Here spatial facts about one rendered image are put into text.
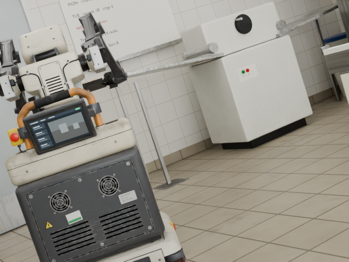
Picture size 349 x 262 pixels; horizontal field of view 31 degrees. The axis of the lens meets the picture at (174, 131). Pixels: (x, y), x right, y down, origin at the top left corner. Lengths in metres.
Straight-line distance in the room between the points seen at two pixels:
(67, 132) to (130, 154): 0.27
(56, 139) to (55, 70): 0.47
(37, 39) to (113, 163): 0.77
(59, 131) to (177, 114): 3.76
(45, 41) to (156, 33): 3.31
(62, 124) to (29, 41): 0.62
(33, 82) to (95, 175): 0.59
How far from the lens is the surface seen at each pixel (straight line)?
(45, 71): 2.92
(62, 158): 2.59
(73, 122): 2.52
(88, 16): 3.43
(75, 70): 2.91
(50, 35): 3.00
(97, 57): 2.97
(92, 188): 2.60
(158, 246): 2.60
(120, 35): 6.04
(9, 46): 3.44
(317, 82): 7.26
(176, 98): 6.22
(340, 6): 6.21
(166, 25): 6.27
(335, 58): 1.52
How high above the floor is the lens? 1.00
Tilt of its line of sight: 7 degrees down
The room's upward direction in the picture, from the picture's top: 18 degrees counter-clockwise
